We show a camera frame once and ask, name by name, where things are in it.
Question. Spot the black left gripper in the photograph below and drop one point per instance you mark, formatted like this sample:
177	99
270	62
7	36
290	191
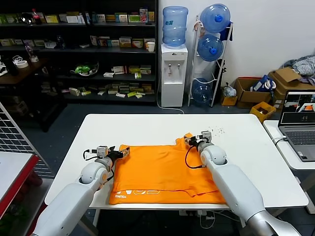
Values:
115	155

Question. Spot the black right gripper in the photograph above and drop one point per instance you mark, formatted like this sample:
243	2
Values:
198	142

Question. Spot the orange t-shirt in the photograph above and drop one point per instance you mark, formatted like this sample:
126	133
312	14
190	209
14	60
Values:
160	172

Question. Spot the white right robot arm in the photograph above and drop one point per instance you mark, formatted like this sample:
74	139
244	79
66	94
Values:
236	186

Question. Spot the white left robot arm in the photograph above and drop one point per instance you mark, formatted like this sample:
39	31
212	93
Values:
71	201

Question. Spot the pile of grey-blue clothes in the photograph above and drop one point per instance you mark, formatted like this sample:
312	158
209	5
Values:
305	64

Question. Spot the large white table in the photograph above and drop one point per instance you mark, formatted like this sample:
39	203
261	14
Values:
152	127

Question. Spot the blue water jug blue cap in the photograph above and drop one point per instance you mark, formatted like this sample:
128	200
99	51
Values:
201	91
209	47

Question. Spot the small cardboard box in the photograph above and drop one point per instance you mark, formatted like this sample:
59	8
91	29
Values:
230	100

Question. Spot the crumpled clear plastic bag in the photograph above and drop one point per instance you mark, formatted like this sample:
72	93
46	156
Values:
229	90

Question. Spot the white water dispenser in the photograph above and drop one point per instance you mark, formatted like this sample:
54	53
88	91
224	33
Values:
173	73

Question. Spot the open cardboard box red rim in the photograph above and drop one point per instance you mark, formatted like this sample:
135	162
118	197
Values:
246	95

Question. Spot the yellow plastic crate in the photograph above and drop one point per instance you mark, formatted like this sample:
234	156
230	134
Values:
262	111

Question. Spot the white carton red stripes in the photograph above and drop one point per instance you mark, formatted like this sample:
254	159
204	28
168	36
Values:
118	69

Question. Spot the yellow carton green band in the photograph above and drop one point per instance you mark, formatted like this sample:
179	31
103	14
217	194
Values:
145	69

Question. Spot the bowl with green items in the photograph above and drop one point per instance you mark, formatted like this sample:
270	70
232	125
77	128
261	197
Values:
85	69

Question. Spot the small white side table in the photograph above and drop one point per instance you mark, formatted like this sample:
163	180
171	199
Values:
288	162

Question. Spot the white paper cup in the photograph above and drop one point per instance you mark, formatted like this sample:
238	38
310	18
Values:
151	47

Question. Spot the black shelving unit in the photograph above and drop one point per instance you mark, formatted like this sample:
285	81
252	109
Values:
98	50

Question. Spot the grey open laptop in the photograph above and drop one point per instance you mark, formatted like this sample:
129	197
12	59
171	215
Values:
299	137

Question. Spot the white carton red print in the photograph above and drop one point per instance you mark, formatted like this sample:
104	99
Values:
137	43

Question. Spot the white carton orange stripe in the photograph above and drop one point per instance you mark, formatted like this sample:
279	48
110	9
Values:
125	42

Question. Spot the white table with red edge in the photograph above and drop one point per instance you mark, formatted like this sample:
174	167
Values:
12	167

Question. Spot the blue water jug with label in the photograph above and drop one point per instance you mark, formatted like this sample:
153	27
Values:
175	26

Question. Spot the cardboard box with open flaps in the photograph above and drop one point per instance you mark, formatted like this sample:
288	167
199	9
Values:
285	75

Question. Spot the stacked blue water jugs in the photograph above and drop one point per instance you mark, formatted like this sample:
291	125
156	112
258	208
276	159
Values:
214	16

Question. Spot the brown wooden desk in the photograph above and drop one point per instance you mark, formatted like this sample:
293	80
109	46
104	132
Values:
24	73

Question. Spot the green and white carton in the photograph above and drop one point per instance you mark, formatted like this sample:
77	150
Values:
134	18

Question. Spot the tall pink floral carton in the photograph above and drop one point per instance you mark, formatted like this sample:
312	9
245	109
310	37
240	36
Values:
144	14

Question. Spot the white carton teal print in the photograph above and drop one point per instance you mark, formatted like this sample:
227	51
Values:
121	18

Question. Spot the white tape roll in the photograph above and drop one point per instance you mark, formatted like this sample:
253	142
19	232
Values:
23	64

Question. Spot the clear plastic bottle purple label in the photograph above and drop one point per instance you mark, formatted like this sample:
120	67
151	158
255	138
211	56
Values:
29	50

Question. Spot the white flat carton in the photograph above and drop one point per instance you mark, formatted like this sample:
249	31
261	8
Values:
72	19

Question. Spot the yellow-green carton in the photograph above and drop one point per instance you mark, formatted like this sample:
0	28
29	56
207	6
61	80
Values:
52	19

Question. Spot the cola bottle red label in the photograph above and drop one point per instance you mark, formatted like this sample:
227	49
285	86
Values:
38	18

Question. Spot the shiny metal bowl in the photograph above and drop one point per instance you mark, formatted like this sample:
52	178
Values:
26	18

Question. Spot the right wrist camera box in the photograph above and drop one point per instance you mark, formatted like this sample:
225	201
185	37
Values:
206	135

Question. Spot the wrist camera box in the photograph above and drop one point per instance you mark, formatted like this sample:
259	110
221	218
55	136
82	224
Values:
102	151
206	135

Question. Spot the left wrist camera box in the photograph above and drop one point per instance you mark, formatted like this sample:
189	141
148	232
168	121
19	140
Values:
102	151

